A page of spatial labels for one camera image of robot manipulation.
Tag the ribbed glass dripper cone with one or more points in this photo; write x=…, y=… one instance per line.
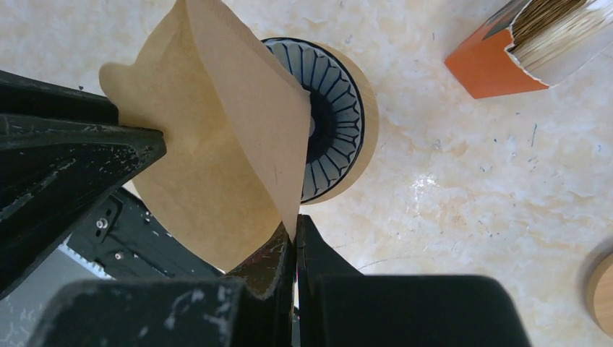
x=337, y=113

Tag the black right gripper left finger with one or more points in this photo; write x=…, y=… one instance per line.
x=250, y=305

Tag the brown paper coffee filter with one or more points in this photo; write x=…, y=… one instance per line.
x=235, y=123

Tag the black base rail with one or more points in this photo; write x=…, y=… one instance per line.
x=121, y=239

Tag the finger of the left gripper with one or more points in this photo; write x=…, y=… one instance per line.
x=63, y=152

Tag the orange coffee filter box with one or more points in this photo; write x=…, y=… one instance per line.
x=531, y=45

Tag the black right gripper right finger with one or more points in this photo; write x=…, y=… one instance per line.
x=340, y=306

